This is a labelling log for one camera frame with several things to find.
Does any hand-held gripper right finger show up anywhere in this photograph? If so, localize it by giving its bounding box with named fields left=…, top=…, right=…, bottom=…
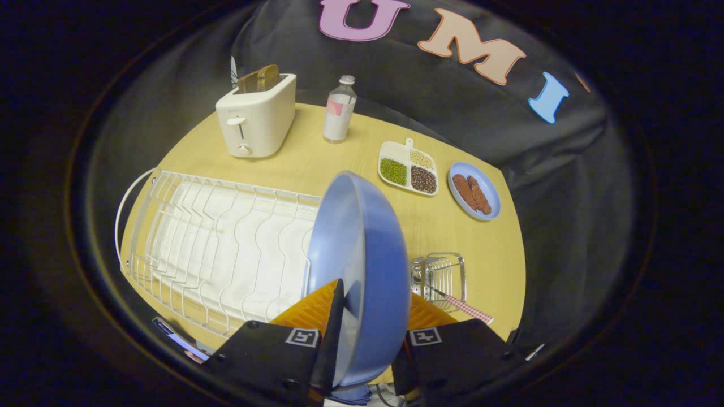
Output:
left=391, top=292, right=529, bottom=403

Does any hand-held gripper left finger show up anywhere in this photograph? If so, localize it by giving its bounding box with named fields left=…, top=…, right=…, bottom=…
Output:
left=199, top=279, right=346, bottom=407

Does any spoon with red checkered handle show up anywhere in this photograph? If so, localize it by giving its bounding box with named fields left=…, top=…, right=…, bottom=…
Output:
left=412, top=266, right=494, bottom=325

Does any metal wire basket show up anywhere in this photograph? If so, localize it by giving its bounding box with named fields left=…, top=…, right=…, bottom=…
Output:
left=410, top=252, right=467, bottom=313

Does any white wire dish rack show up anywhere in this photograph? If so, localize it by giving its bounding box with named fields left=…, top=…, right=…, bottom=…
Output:
left=115, top=168, right=323, bottom=338

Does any small blue plate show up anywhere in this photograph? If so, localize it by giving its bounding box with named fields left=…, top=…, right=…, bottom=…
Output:
left=447, top=162, right=502, bottom=221

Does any brown sausage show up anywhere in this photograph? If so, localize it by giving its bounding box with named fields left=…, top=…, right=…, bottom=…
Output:
left=467, top=175, right=492, bottom=215
left=452, top=174, right=479, bottom=211

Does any white divided tray with beans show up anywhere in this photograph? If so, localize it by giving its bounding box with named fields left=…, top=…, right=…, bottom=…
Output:
left=378, top=138, right=439, bottom=197

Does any clear plastic bottle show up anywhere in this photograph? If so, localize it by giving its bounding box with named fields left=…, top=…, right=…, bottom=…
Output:
left=323, top=75, right=357, bottom=144

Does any white toaster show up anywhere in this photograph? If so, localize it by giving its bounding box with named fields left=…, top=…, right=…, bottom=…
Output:
left=216, top=73, right=297, bottom=158

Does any black backdrop cloth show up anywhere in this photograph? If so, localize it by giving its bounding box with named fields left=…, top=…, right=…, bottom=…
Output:
left=231, top=0, right=657, bottom=362

